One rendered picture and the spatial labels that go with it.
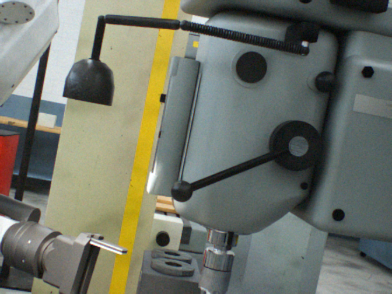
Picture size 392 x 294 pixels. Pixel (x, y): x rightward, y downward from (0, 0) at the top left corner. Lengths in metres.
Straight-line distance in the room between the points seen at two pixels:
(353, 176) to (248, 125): 0.17
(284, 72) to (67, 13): 9.17
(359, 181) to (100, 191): 1.89
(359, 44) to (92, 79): 0.38
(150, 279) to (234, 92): 0.53
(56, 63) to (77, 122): 7.31
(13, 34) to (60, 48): 8.76
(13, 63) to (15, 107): 8.79
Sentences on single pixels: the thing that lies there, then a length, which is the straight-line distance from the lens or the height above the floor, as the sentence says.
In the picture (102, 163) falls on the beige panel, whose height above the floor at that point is 1.20.
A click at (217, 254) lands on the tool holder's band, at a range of 1.10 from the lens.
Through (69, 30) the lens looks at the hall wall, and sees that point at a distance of 10.11.
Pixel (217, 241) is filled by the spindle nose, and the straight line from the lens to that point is 1.09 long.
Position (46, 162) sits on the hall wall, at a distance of 10.13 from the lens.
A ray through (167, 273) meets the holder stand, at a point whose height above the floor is 1.15.
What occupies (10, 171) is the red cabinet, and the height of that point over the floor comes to 0.69.
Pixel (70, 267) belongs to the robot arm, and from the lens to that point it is 1.23.
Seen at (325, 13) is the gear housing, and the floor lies 1.64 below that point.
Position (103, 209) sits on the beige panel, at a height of 1.02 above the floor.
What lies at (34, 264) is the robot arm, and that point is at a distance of 1.26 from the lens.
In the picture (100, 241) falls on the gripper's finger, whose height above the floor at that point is 1.23.
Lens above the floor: 1.48
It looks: 3 degrees down
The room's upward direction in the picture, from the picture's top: 11 degrees clockwise
